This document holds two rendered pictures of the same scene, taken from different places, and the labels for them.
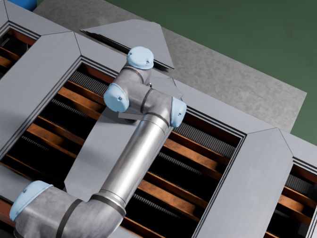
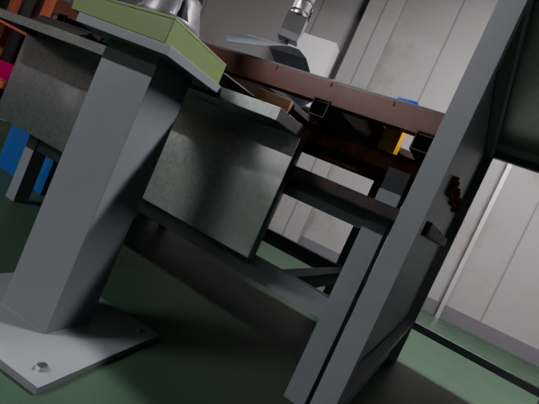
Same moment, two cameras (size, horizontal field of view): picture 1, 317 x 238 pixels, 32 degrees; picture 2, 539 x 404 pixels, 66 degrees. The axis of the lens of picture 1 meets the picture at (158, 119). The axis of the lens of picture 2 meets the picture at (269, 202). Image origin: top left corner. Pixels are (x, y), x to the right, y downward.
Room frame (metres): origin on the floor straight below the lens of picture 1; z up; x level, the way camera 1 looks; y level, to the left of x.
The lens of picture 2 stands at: (-0.62, -0.40, 0.53)
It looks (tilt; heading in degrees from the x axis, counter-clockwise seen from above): 4 degrees down; 10
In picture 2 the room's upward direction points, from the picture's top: 24 degrees clockwise
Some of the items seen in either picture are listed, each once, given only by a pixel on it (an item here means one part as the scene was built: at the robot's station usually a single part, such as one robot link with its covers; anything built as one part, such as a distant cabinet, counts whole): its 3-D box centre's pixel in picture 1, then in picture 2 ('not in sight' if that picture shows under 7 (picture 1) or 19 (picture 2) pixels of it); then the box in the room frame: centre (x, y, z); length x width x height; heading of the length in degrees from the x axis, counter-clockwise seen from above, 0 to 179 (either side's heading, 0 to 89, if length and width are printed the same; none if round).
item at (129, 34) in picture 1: (136, 36); not in sight; (1.64, 0.17, 0.77); 0.45 x 0.20 x 0.04; 74
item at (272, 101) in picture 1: (166, 55); not in sight; (1.60, 0.03, 0.74); 1.20 x 0.26 x 0.03; 74
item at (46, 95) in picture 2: not in sight; (119, 125); (0.68, 0.40, 0.48); 1.30 x 0.04 x 0.35; 74
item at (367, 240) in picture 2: not in sight; (348, 288); (0.52, -0.49, 0.34); 0.06 x 0.06 x 0.68; 74
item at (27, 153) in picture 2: not in sight; (46, 125); (0.91, 0.85, 0.34); 0.06 x 0.06 x 0.68; 74
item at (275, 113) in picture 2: not in sight; (123, 62); (0.60, 0.42, 0.67); 1.30 x 0.20 x 0.03; 74
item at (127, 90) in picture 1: (128, 92); not in sight; (0.94, 0.10, 1.26); 0.11 x 0.11 x 0.08; 75
